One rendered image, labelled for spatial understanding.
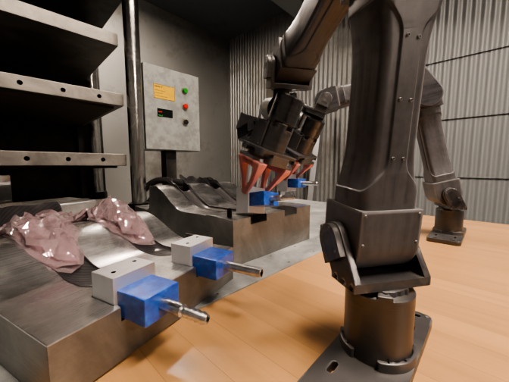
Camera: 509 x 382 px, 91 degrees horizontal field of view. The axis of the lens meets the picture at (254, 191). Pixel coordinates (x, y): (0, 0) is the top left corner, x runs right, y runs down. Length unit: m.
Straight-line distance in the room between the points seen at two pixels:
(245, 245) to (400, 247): 0.30
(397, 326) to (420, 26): 0.25
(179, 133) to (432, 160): 1.10
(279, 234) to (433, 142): 0.48
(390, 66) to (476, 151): 2.26
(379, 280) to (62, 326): 0.28
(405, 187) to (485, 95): 2.29
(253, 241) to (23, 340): 0.35
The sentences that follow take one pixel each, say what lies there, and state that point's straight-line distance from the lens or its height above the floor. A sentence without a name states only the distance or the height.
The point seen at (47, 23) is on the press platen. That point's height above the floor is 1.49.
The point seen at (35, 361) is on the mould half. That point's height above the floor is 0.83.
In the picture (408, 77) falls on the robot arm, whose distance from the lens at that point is 0.26.
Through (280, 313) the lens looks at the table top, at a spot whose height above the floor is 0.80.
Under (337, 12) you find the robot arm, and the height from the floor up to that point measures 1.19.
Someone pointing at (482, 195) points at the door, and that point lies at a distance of 2.50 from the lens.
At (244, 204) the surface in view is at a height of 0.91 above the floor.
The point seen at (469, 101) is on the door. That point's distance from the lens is 2.54.
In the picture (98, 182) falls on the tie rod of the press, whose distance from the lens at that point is 1.82.
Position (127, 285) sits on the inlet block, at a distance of 0.30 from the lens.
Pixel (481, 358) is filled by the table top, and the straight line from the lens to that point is 0.38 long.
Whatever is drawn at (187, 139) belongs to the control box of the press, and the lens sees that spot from 1.41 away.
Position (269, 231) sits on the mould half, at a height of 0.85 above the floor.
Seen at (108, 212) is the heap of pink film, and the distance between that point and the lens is 0.50.
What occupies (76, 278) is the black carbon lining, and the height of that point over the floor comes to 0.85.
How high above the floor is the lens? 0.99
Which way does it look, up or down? 6 degrees down
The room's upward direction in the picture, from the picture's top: straight up
